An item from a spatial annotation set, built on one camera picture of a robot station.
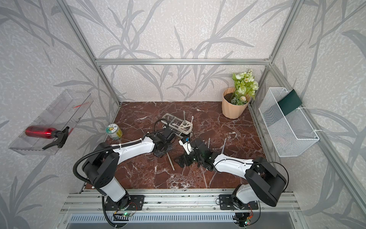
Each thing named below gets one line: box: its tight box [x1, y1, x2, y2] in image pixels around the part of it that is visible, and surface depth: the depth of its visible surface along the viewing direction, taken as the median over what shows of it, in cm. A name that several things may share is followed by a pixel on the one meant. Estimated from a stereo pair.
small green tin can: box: [105, 123, 123, 141], surface depth 97 cm
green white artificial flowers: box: [230, 68, 260, 106], surface depth 95 cm
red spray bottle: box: [24, 125, 70, 150], surface depth 57 cm
